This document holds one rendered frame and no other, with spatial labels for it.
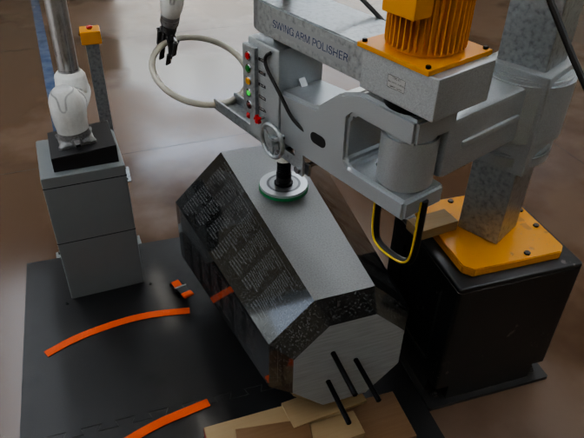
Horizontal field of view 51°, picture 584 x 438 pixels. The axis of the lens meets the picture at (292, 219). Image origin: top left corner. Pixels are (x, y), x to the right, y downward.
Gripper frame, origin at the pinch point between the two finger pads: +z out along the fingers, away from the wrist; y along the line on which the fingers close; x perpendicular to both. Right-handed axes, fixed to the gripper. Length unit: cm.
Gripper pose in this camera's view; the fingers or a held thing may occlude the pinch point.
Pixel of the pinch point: (165, 56)
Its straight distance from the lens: 321.5
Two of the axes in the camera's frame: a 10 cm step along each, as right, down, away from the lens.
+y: 7.5, 6.3, -2.0
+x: 6.1, -5.4, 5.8
